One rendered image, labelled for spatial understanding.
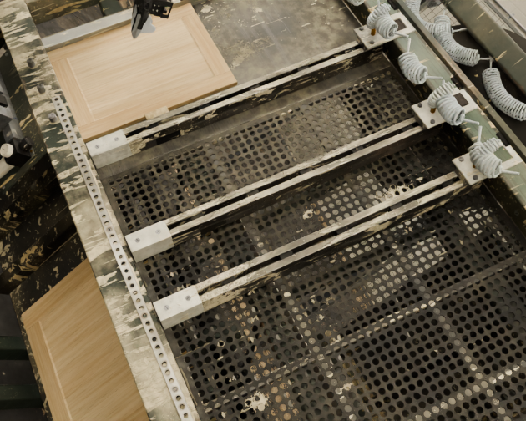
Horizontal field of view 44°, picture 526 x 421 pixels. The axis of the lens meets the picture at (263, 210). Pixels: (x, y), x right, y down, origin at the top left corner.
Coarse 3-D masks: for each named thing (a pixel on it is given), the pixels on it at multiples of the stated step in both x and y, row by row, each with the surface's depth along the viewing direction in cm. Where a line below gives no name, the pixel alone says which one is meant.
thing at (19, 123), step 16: (0, 64) 237; (0, 80) 232; (16, 80) 230; (0, 96) 221; (16, 96) 228; (0, 112) 215; (16, 112) 226; (32, 112) 222; (0, 128) 219; (16, 128) 221; (32, 128) 220; (0, 144) 227; (16, 144) 213; (32, 144) 213; (0, 160) 216; (16, 160) 214; (32, 160) 217; (0, 176) 217; (16, 176) 219
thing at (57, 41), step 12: (192, 0) 250; (204, 0) 253; (120, 12) 246; (132, 12) 246; (84, 24) 243; (96, 24) 243; (108, 24) 243; (120, 24) 244; (60, 36) 240; (72, 36) 240; (84, 36) 241; (48, 48) 239
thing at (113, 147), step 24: (408, 24) 230; (336, 48) 230; (360, 48) 230; (288, 72) 226; (312, 72) 225; (336, 72) 232; (216, 96) 221; (240, 96) 220; (264, 96) 224; (168, 120) 218; (192, 120) 217; (216, 120) 223; (96, 144) 212; (120, 144) 212; (144, 144) 216; (96, 168) 215
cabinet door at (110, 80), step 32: (128, 32) 244; (160, 32) 244; (192, 32) 243; (64, 64) 236; (96, 64) 236; (128, 64) 236; (160, 64) 236; (192, 64) 235; (224, 64) 235; (96, 96) 229; (128, 96) 229; (160, 96) 228; (192, 96) 228; (96, 128) 222
